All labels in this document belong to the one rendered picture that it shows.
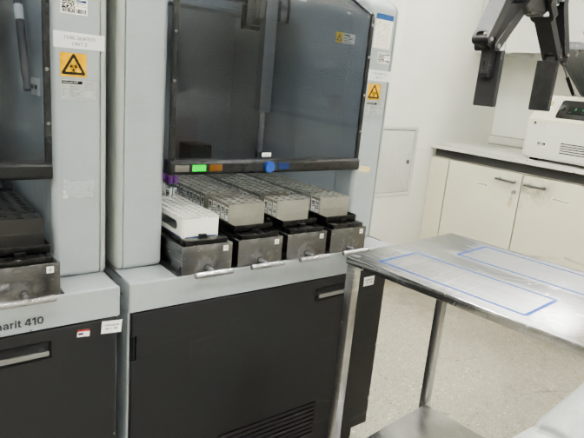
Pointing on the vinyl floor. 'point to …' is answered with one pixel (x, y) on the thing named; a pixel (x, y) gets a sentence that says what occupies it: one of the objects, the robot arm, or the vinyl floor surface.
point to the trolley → (495, 295)
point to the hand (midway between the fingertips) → (514, 100)
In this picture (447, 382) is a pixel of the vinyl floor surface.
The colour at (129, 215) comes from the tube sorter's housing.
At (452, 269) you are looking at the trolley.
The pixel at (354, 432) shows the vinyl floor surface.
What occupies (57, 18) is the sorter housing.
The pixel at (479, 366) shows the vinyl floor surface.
